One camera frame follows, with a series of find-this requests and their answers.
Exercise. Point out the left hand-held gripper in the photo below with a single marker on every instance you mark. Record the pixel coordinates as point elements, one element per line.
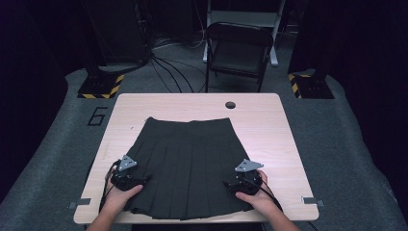
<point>125,179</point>

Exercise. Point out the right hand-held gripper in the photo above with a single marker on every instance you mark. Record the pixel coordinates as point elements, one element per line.
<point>245,184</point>

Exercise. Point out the dark pleated skirt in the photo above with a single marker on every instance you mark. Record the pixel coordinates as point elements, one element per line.
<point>189,160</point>

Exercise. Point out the person's left hand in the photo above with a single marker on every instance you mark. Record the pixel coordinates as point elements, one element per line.
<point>118,199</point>

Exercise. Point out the person's right hand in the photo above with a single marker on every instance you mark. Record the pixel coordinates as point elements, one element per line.
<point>264,199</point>

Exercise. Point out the grey tape strip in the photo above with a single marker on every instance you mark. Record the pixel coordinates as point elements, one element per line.
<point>311,200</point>
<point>81,202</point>

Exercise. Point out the black table grommet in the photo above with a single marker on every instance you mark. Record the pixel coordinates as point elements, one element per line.
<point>230,105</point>

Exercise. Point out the black stand base striped edge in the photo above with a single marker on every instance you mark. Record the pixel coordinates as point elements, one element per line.
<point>312,88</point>
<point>97,86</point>

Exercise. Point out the black folding chair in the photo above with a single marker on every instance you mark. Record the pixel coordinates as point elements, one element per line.
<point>239,54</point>
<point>274,48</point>

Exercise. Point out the black equipment cabinet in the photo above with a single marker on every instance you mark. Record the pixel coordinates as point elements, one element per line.
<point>118,32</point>

